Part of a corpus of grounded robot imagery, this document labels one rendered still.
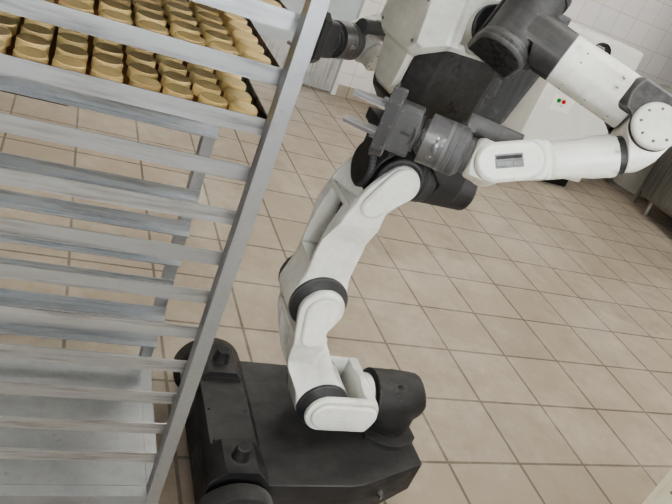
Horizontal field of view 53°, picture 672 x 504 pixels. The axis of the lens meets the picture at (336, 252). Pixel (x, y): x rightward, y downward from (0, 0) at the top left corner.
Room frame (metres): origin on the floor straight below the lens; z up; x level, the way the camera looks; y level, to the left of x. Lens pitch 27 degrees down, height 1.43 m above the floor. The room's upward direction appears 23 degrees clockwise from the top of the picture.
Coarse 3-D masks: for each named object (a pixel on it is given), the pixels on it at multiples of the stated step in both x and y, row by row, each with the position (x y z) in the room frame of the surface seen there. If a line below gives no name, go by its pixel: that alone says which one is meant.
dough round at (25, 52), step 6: (18, 48) 0.95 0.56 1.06; (24, 48) 0.96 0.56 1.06; (30, 48) 0.97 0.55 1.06; (36, 48) 0.98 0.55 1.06; (18, 54) 0.93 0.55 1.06; (24, 54) 0.94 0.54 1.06; (30, 54) 0.95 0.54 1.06; (36, 54) 0.95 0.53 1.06; (42, 54) 0.96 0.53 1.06; (36, 60) 0.94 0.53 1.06; (42, 60) 0.95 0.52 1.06; (48, 60) 0.97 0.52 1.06
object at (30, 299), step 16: (0, 288) 1.28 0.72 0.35; (0, 304) 1.26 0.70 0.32; (16, 304) 1.28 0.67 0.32; (32, 304) 1.30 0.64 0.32; (48, 304) 1.32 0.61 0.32; (64, 304) 1.35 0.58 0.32; (80, 304) 1.36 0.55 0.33; (96, 304) 1.38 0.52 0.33; (112, 304) 1.40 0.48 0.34; (128, 304) 1.42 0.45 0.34; (160, 320) 1.44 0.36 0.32
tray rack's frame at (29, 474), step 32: (96, 352) 1.42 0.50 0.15; (64, 384) 1.27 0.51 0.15; (96, 384) 1.31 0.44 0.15; (128, 384) 1.35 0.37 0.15; (32, 416) 1.13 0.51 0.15; (64, 416) 1.17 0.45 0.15; (96, 416) 1.21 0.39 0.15; (128, 416) 1.25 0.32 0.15; (64, 448) 1.09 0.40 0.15; (96, 448) 1.12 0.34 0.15; (128, 448) 1.16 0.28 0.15; (0, 480) 0.95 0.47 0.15; (32, 480) 0.98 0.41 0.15; (64, 480) 1.01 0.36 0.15; (96, 480) 1.04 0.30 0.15; (128, 480) 1.07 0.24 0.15
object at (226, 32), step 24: (48, 0) 0.95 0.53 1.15; (72, 0) 0.99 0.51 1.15; (96, 0) 1.12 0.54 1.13; (120, 0) 1.10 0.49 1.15; (144, 0) 1.18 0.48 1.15; (168, 0) 1.26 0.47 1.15; (144, 24) 1.02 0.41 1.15; (168, 24) 1.15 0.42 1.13; (192, 24) 1.16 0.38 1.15; (216, 24) 1.21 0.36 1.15; (240, 24) 1.29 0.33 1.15; (216, 48) 1.06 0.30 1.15; (240, 48) 1.15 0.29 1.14
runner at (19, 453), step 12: (0, 456) 0.93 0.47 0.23; (12, 456) 0.95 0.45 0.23; (24, 456) 0.96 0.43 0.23; (36, 456) 0.97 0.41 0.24; (48, 456) 0.98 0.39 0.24; (60, 456) 0.99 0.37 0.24; (72, 456) 1.00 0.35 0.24; (84, 456) 1.01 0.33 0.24; (96, 456) 1.02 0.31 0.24; (108, 456) 1.03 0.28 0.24; (120, 456) 1.04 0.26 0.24; (132, 456) 1.06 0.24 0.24; (144, 456) 1.07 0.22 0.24
